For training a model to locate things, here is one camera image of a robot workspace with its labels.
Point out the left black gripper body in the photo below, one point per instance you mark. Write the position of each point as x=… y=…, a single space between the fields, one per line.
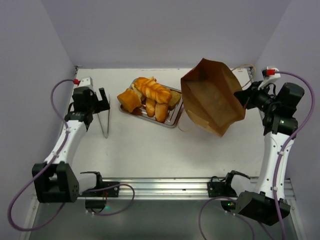
x=92 y=106

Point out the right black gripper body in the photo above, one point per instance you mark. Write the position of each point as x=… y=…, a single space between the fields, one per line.
x=247 y=96

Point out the orange bread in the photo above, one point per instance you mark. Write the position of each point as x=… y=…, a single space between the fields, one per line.
x=129 y=100

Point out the metal tongs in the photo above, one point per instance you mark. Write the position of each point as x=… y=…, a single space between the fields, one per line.
x=104 y=119

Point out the red paper bag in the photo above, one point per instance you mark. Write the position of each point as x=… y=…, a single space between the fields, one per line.
x=208 y=95

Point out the long glazed bread loaf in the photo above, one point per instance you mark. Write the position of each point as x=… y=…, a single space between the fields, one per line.
x=150 y=106

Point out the braided golden bread loaf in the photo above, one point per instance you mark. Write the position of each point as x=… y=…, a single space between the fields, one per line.
x=153 y=90

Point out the golden baguette roll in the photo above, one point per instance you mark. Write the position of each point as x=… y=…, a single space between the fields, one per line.
x=161 y=111

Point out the brown seeded bread slice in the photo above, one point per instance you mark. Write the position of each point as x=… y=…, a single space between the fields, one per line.
x=176 y=97

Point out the fake sandwich wedge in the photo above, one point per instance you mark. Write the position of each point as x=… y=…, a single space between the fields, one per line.
x=140 y=95

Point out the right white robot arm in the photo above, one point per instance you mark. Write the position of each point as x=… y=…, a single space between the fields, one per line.
x=264 y=202

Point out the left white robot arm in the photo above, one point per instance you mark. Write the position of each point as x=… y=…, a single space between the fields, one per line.
x=54 y=179

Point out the stainless steel tray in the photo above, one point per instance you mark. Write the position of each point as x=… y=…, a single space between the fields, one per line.
x=172 y=116

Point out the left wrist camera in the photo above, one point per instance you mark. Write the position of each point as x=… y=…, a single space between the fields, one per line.
x=86 y=82

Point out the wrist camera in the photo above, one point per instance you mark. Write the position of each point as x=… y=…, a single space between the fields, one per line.
x=86 y=82
x=270 y=75

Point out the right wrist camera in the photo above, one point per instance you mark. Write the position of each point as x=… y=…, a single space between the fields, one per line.
x=270 y=75

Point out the aluminium mounting rail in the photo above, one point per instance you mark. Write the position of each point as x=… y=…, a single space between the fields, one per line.
x=162 y=188

